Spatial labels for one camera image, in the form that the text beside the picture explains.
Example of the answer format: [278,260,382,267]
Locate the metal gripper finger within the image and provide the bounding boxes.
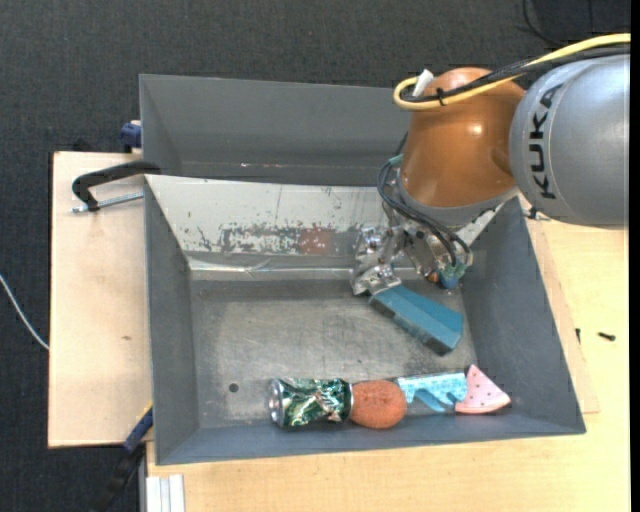
[355,225,392,264]
[349,264,403,298]

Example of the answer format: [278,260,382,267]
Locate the blue block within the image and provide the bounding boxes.
[368,286,465,357]

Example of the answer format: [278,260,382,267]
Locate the grey metal bin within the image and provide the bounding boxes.
[138,73,587,466]

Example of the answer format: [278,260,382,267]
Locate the light blue patterned sponge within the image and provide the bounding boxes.
[396,370,469,414]

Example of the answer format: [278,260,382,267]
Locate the orange round scrubber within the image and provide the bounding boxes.
[349,379,408,431]

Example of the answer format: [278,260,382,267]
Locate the crushed green drink can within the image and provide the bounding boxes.
[267,377,355,431]

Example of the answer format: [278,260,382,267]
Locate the pink toy watermelon slice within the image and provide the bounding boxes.
[453,363,513,416]

